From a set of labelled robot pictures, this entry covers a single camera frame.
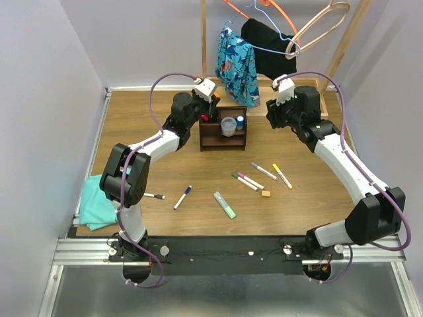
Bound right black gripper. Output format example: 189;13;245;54
266;90;303;129

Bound clear round pin container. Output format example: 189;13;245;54
221;116;236;137

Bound blue cylindrical pin container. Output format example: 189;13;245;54
236;116;245;131

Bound blue capped white marker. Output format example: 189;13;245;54
173;186;192;210

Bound mint green highlighter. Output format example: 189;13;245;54
213;192;236;219

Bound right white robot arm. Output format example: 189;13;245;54
266;80;405;259

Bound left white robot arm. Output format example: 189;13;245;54
100;91;220;261

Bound brown wooden desk organizer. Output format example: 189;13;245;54
199;106;248;151

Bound yellow capped marker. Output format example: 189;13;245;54
272;163;293;189

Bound wooden hanger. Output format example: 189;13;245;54
284;0;352;61

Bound wooden clothes rack tray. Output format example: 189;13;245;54
199;0;375;123

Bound blue patterned shorts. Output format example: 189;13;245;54
215;26;260;108

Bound purple capped marker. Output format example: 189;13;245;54
251;162;278;180

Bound black garment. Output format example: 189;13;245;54
241;18;297;80

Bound pink capped marker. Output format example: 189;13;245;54
237;172;265;190

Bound green capped marker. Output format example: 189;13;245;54
231;173;259;192

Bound black capped white marker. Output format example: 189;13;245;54
143;193;165;199

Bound orange plastic hanger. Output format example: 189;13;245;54
223;1;301;45

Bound folded teal cloth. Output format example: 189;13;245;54
79;175;117;230

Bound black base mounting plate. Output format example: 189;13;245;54
108;235;343;276

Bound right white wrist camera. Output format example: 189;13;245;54
272;74;295;106

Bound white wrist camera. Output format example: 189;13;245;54
272;74;295;106
194;77;217;103

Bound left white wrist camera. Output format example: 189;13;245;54
194;77;217;103

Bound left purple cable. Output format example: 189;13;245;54
114;72;202;289

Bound purple cable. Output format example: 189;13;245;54
114;72;202;289
271;71;412;285

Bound light blue wire hanger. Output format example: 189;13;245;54
225;1;302;59

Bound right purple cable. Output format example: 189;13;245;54
271;71;412;285

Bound aluminium rail frame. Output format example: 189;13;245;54
37;85;423;317

